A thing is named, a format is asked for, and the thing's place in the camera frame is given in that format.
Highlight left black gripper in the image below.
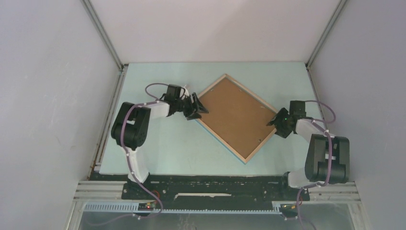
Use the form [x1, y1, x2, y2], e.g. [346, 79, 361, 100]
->
[175, 93, 209, 121]

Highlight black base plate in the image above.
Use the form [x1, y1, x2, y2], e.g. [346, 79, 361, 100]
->
[121, 175, 299, 211]

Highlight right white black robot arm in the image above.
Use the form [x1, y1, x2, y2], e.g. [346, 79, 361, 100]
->
[267, 101, 350, 200]

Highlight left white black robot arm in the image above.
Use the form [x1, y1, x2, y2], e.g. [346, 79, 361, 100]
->
[111, 82, 209, 200]

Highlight aluminium rail frame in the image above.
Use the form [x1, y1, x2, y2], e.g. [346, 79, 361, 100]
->
[73, 181, 361, 205]

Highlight small circuit board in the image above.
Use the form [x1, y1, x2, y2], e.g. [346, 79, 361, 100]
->
[137, 202, 156, 211]
[280, 205, 298, 220]

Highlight right small circuit board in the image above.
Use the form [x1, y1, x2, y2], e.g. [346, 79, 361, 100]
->
[280, 205, 298, 220]

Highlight wooden picture frame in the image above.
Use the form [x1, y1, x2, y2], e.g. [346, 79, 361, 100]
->
[195, 74, 280, 165]

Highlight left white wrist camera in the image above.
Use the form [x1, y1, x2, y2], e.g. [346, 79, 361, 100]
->
[181, 85, 190, 97]

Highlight left small circuit board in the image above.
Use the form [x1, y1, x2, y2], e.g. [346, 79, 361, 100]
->
[137, 202, 156, 211]

